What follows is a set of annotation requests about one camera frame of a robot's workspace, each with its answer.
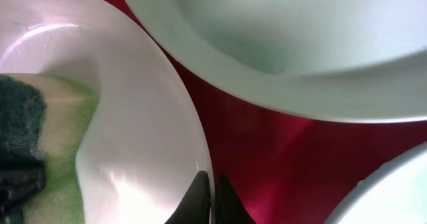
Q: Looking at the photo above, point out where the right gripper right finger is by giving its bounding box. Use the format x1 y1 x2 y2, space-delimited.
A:
215 174 256 224

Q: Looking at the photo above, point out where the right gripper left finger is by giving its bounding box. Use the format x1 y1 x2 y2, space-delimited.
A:
165 171 211 224

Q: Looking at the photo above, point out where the cream white plate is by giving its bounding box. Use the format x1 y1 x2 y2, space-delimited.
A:
1 0 212 223

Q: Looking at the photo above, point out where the green yellow scrub sponge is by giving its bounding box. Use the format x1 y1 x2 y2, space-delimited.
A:
1 73 99 224

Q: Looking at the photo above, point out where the red plastic tray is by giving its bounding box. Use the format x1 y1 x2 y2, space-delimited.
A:
104 0 426 223

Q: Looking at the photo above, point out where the light blue plate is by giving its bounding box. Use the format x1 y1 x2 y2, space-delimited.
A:
325 143 426 224

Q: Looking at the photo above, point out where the mint green plate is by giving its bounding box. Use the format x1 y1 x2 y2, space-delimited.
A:
125 0 426 123

